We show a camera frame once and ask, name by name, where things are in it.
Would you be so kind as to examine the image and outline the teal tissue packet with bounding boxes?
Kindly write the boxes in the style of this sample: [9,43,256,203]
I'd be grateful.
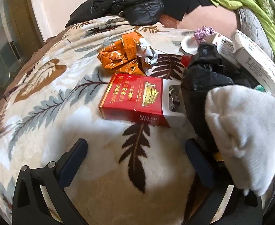
[253,84,267,94]

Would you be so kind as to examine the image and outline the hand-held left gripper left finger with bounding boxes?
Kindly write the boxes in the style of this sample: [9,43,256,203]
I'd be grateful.
[12,138,88,225]

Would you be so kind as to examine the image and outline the black puffer jacket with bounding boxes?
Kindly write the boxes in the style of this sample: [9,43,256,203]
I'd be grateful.
[65,0,168,29]

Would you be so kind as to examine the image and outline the black plastic bag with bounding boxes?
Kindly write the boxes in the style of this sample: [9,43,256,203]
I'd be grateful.
[181,43,253,155]

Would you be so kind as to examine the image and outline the grey quilted pillow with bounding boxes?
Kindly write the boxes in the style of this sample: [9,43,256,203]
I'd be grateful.
[236,6,275,59]

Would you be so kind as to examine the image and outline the small purple wrapper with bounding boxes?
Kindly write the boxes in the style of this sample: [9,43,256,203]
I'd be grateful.
[193,26,217,45]

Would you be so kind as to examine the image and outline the green quilt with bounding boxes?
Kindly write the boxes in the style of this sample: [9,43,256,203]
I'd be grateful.
[204,0,275,71]

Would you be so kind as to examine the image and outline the leaf printed blanket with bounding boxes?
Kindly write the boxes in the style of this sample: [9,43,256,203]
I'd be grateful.
[0,16,246,225]

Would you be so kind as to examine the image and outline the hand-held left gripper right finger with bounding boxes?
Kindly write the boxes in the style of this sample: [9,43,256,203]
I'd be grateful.
[185,138,263,225]

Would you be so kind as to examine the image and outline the orange packet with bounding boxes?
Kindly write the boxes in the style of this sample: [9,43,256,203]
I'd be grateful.
[97,31,159,77]

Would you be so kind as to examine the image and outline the red cigarette box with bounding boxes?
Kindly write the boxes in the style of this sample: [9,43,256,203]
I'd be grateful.
[98,73,187,128]

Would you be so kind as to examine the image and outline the white cardboard box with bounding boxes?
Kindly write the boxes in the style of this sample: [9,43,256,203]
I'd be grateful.
[211,33,240,57]
[231,29,275,104]

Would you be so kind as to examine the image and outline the wooden door with patterned glass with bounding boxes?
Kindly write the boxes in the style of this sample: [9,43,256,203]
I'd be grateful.
[0,0,46,92]

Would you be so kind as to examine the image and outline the brown fabric sofa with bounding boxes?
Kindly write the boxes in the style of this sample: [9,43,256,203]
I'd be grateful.
[161,5,240,38]

